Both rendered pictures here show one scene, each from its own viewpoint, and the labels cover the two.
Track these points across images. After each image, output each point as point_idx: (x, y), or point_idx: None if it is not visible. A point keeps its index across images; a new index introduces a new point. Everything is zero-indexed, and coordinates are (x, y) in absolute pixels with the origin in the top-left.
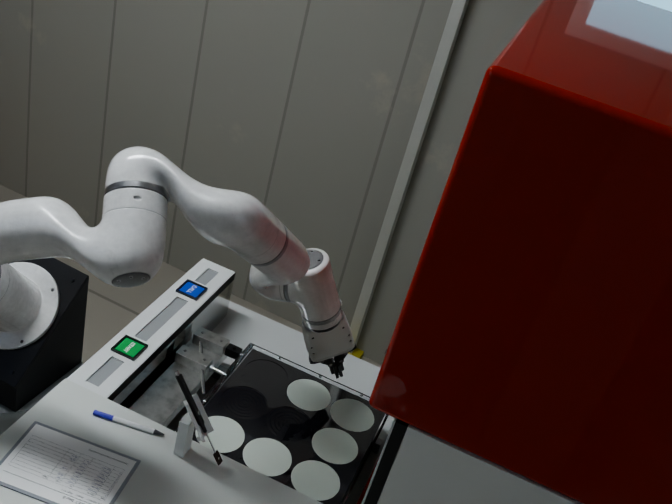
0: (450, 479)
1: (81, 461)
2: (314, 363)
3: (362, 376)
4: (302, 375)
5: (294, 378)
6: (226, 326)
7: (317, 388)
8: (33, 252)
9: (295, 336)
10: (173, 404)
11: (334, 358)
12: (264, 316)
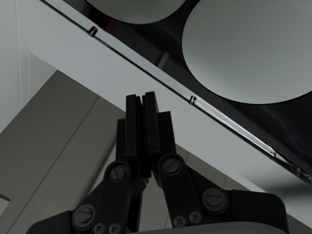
0: None
1: None
2: (256, 194)
3: (112, 81)
4: (240, 111)
5: (269, 108)
6: (294, 184)
7: (213, 69)
8: None
9: (198, 150)
10: None
11: (148, 175)
12: (229, 177)
